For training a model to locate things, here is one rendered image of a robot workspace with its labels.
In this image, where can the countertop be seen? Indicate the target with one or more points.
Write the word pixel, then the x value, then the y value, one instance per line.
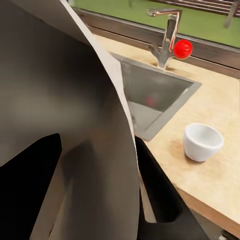
pixel 210 187

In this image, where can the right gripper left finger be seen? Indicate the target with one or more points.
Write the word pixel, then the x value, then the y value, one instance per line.
pixel 24 182

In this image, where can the coffee cup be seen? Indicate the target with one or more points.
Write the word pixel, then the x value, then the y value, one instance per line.
pixel 201 142

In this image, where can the fixed window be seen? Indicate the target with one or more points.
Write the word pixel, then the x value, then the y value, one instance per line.
pixel 212 27

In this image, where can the cabinet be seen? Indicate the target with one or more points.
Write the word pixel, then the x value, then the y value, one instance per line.
pixel 213 231

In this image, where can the drop in sink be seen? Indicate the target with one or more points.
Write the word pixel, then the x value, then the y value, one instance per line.
pixel 154 95

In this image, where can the paper coffee filter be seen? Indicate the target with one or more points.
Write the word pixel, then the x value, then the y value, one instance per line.
pixel 55 77

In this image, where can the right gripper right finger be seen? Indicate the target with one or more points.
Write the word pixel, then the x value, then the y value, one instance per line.
pixel 174 219

